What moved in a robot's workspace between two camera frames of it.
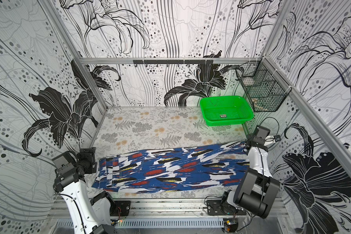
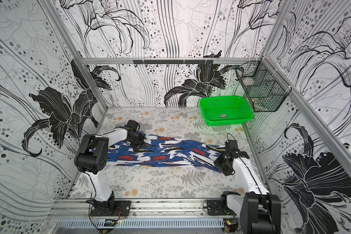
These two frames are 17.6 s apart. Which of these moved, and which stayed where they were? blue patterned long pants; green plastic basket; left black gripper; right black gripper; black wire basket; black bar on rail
Moved: left black gripper; blue patterned long pants; right black gripper
Stayed: black wire basket; black bar on rail; green plastic basket
